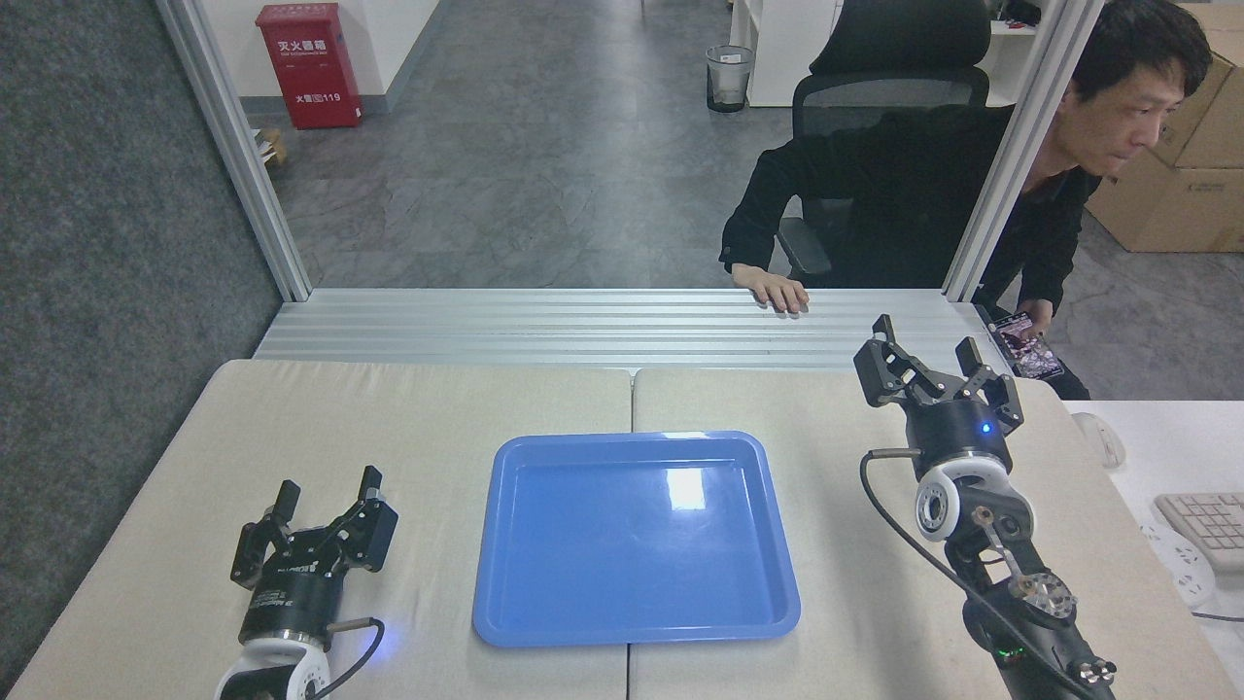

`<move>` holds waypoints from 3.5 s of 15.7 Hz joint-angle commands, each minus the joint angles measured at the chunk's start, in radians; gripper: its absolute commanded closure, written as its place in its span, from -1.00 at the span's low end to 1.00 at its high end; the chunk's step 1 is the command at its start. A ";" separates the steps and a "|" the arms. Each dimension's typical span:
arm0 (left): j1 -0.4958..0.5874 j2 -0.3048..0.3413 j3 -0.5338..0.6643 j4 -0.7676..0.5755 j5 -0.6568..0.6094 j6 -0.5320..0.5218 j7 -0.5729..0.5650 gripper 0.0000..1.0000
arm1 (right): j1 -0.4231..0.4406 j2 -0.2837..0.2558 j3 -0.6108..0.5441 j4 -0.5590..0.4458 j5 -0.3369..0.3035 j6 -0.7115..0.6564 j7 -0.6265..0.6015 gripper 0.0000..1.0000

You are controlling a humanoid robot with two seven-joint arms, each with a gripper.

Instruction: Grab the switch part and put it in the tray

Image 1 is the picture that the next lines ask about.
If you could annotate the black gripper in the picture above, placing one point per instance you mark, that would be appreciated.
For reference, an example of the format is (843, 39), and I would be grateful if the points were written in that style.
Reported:
(292, 598)
(957, 433)

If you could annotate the smartphone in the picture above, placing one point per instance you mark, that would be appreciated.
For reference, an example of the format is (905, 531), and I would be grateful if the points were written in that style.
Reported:
(1028, 348)

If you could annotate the blue plastic tray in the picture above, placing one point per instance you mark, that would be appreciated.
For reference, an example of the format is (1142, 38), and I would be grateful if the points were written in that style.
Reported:
(632, 564)

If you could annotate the person's left hand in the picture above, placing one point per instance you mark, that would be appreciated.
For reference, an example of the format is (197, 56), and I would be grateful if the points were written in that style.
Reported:
(1038, 311)

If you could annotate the person's right hand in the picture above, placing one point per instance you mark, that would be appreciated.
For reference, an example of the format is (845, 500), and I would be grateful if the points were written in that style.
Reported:
(777, 290)

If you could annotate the white computer mouse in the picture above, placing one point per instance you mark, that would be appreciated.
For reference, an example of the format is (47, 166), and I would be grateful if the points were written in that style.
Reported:
(1100, 439)

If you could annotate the person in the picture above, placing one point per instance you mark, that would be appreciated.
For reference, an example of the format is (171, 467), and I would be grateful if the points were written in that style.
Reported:
(875, 185)

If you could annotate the white power strip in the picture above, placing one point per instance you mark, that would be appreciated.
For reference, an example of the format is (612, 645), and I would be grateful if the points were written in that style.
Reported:
(1181, 569)

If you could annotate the white keyboard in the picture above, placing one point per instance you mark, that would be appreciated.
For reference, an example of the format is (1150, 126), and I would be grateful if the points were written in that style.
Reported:
(1210, 525)

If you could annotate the black office chair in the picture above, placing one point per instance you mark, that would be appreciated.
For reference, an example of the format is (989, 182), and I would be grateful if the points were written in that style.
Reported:
(889, 44)

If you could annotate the mesh waste bin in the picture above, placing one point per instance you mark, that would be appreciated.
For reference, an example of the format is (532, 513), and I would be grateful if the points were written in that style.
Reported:
(729, 80)

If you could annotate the white cabinet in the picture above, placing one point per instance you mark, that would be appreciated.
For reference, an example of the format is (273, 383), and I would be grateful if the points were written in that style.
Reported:
(777, 49)

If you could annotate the red fire extinguisher cabinet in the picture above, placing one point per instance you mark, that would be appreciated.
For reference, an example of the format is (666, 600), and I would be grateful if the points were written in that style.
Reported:
(311, 66)

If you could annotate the silver aluminium post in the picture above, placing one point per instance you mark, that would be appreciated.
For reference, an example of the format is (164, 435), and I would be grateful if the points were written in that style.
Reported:
(1016, 156)
(238, 156)

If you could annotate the ribbed aluminium rail bed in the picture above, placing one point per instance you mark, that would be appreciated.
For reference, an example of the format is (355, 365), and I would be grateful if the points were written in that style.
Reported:
(583, 331)

